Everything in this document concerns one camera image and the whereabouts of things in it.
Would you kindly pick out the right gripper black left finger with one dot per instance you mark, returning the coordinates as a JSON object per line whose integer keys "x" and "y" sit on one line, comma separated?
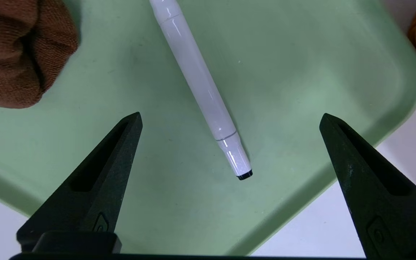
{"x": 92, "y": 202}

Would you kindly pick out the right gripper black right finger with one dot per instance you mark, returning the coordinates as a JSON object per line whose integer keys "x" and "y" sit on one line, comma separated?
{"x": 367, "y": 195}

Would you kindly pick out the white marker pen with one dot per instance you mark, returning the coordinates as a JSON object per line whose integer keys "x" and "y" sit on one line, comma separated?
{"x": 200, "y": 83}

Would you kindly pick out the brown towel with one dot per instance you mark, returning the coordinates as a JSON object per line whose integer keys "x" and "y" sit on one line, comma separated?
{"x": 9, "y": 54}

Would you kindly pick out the light green plastic tray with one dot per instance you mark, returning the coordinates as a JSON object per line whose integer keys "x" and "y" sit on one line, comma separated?
{"x": 294, "y": 72}

